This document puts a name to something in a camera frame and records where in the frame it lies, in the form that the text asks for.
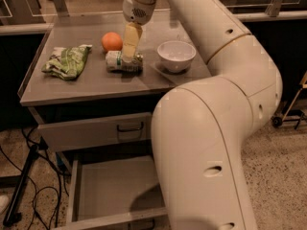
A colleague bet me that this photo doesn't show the black floor cable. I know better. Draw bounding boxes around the black floor cable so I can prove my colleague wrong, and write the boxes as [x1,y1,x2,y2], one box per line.
[0,126,72,230]

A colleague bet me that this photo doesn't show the orange fruit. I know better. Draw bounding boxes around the orange fruit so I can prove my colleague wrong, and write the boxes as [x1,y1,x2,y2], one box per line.
[101,32,123,52]

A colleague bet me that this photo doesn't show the green chip bag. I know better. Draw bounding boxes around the green chip bag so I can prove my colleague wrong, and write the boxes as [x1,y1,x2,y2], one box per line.
[41,44,92,81]

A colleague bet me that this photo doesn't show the grey top drawer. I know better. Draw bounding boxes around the grey top drawer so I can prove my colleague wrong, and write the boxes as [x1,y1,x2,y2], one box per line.
[38,112,152,151]

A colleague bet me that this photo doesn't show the grey open middle drawer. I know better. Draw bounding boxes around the grey open middle drawer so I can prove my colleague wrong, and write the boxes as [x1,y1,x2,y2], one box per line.
[53,156,169,230]

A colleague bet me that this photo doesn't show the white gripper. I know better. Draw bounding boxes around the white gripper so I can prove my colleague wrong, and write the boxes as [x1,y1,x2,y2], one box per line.
[122,0,155,62]

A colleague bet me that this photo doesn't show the white bowl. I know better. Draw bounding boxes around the white bowl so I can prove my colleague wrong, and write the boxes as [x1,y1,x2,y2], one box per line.
[157,41,197,73]

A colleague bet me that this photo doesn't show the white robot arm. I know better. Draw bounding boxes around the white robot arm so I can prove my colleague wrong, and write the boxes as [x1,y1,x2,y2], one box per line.
[123,0,282,230]

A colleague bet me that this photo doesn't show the black floor stand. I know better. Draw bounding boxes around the black floor stand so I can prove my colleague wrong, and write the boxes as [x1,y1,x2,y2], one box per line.
[3,145,37,227]

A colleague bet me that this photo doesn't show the white green 7up can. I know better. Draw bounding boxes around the white green 7up can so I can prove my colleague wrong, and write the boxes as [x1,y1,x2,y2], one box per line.
[106,51,143,73]

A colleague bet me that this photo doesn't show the grey drawer cabinet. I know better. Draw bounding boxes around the grey drawer cabinet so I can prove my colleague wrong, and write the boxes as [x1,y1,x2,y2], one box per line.
[17,10,212,230]

